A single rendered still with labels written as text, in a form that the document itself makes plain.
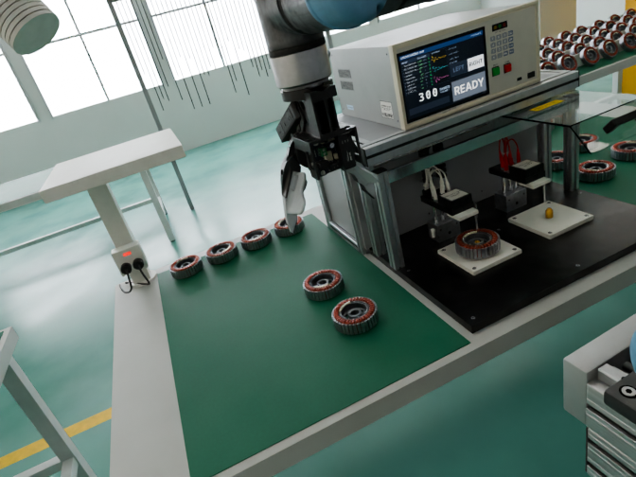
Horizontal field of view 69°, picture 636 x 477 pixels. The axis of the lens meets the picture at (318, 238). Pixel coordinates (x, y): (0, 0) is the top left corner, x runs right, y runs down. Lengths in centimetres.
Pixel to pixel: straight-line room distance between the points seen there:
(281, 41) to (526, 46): 92
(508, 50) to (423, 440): 130
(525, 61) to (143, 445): 131
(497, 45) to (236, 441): 112
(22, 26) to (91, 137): 579
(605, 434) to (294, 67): 58
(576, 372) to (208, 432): 69
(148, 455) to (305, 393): 33
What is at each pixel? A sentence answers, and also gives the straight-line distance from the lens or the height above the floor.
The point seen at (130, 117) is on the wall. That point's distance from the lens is 733.
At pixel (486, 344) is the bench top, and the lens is 104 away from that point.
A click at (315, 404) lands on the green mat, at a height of 75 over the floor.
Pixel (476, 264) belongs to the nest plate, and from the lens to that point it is 123.
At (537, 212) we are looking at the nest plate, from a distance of 145.
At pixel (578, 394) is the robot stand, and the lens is 68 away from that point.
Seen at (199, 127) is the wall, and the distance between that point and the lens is 741.
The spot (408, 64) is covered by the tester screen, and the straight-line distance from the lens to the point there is 120.
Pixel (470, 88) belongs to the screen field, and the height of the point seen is 116.
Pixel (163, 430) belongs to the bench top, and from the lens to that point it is 109.
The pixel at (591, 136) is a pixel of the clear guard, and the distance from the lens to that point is 124.
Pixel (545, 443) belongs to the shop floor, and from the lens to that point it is 184.
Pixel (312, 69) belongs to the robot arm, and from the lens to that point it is 61.
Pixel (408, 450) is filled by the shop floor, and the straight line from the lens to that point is 182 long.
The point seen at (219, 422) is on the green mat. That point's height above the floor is 75.
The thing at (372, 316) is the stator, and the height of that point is 78.
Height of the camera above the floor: 144
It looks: 26 degrees down
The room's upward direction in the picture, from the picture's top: 15 degrees counter-clockwise
